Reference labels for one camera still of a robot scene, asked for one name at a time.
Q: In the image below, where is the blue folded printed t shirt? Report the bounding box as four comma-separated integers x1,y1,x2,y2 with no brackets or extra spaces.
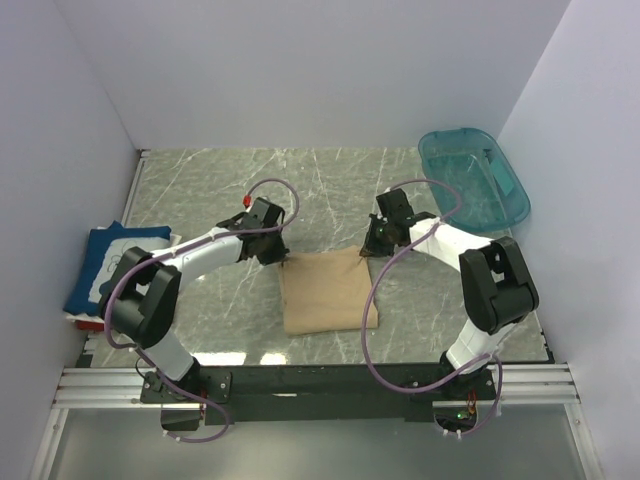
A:
64,221,172,316

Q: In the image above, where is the black base beam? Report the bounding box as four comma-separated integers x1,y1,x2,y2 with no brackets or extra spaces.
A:
139,362,496,432

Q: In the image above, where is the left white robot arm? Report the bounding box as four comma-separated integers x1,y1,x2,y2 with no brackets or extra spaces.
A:
99,197,289,395

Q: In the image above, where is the beige t shirt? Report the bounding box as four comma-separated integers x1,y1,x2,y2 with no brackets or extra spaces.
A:
279,246,372,336

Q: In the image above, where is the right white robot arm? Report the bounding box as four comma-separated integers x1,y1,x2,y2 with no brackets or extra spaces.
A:
360,184,539,394

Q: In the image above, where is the teal plastic bin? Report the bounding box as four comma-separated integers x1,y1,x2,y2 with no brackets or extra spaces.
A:
418,127,531,234

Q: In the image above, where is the red folded t shirt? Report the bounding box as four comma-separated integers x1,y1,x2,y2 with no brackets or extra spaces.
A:
73,316,104,332

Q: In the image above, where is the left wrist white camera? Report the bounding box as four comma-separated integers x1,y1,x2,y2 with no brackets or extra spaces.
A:
242,195,254,210

